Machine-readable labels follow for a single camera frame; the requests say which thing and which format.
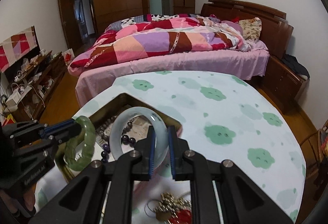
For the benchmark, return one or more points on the thin silver hoop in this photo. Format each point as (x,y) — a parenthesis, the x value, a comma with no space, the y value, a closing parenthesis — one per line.
(147,207)

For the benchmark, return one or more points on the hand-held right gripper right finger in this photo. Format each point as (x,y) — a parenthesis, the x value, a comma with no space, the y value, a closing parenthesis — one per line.
(172,154)

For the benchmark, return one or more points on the wooden television cabinet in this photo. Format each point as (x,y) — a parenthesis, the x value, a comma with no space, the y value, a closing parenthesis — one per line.
(51,70)

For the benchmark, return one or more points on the white jade bangle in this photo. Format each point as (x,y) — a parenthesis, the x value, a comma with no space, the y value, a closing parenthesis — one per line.
(115,134)

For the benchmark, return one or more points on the bed with patchwork quilt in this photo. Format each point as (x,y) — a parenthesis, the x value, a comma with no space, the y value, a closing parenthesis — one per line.
(192,65)

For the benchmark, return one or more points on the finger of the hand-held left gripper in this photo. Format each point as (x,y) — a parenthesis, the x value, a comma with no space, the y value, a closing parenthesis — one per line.
(65,137)
(60,125)

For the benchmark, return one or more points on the colourful patterned cushion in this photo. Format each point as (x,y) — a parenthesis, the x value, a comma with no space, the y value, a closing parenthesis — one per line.
(325,144)

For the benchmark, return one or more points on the green jade bangle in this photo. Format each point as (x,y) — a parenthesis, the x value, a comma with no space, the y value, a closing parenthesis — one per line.
(88,138)

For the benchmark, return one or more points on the person's left hand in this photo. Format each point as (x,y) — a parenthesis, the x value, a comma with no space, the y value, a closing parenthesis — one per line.
(11,201)

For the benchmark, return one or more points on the wooden nightstand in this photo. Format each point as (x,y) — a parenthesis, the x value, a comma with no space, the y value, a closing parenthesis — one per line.
(284,80)

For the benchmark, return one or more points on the white cardboard box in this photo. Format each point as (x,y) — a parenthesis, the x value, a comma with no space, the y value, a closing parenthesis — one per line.
(14,99)

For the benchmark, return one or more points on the lilac pillow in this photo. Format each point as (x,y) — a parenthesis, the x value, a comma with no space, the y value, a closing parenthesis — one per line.
(230,26)

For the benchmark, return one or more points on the cloth covered television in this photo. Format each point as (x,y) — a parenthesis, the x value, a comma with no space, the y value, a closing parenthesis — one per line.
(18,47)

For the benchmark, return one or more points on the white red paper bag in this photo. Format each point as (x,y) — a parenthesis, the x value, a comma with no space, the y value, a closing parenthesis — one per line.
(68,57)

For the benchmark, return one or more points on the wooden bed headboard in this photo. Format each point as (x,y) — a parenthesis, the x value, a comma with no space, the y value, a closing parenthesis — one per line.
(271,26)

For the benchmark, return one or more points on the printed paper sheet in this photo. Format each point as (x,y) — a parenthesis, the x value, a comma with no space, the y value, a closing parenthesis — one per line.
(102,140)

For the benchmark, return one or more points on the metal tin box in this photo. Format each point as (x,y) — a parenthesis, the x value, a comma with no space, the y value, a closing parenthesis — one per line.
(123,101)

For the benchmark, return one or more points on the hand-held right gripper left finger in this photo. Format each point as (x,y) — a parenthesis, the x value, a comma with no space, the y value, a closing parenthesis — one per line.
(151,154)

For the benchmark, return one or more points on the floral pillow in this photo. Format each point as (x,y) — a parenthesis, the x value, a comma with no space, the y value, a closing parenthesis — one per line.
(251,28)

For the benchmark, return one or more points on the dark clothes pile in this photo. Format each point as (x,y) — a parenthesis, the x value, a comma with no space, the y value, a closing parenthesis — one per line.
(294,64)

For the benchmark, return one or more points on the patchwork quilt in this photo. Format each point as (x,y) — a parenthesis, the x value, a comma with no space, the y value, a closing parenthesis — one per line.
(153,44)

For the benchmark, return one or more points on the brown wooden wardrobe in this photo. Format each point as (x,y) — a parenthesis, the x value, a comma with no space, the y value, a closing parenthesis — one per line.
(115,6)

